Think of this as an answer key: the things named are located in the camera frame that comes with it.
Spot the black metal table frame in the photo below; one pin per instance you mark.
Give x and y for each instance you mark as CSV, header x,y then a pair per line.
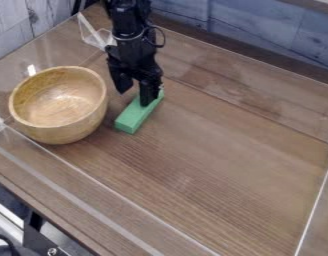
x,y
35,241

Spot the green rectangular block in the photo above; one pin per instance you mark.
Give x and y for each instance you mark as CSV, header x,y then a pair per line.
x,y
134,114

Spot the clear acrylic corner bracket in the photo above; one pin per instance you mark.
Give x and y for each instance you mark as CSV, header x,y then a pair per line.
x,y
97,38

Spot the clear acrylic front wall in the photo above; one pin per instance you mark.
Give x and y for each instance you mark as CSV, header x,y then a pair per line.
x,y
109,225

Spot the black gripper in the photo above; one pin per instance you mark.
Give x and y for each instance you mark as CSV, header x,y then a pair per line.
x,y
130,62

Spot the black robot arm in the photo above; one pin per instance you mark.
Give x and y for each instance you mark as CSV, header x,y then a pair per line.
x,y
129,18

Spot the wooden bowl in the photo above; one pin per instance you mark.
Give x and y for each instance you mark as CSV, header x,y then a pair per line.
x,y
58,105

